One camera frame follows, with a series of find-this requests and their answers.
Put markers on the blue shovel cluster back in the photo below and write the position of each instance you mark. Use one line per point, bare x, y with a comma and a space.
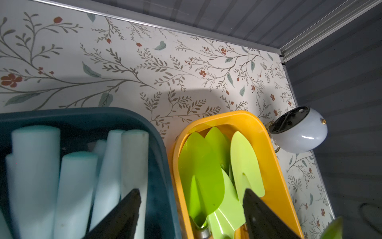
134, 171

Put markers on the yellow storage box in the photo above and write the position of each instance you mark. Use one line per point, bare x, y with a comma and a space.
277, 196

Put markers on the white round lamp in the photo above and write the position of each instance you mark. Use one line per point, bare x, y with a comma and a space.
299, 130

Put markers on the blue shovel mid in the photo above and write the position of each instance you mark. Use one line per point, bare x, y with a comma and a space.
108, 189

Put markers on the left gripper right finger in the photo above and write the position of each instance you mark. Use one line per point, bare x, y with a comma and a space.
262, 222

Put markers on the teal storage box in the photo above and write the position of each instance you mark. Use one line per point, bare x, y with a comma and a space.
81, 126

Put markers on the green shovel blue-tip yellow handle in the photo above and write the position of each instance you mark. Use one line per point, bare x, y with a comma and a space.
334, 230

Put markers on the green shovel wooden handle pair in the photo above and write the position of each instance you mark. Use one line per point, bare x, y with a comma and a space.
221, 147

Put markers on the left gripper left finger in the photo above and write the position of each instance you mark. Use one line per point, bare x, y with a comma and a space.
121, 222

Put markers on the floral table mat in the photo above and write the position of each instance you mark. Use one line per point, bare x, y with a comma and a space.
56, 58

